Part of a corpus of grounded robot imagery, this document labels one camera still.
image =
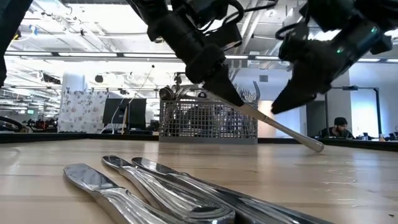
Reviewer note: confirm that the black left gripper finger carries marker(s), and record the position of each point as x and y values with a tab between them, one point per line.
231	84
220	88

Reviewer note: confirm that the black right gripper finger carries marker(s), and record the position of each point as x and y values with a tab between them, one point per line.
301	99
290	91

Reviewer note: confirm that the silver table knife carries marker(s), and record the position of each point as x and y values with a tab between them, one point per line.
93	180
280	126
149	164
118	161

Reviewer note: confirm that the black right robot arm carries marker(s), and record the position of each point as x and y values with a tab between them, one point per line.
363	34

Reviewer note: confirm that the grey plastic silverware basket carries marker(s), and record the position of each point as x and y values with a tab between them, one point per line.
205	124

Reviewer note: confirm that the person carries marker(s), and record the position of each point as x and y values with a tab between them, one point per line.
339	127

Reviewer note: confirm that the black computer monitor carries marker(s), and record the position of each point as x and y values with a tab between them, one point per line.
138	115

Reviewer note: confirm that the ceiling light strip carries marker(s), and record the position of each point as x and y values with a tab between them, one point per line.
93	54

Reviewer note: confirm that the white floral cloth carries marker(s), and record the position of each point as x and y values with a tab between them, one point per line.
81	112

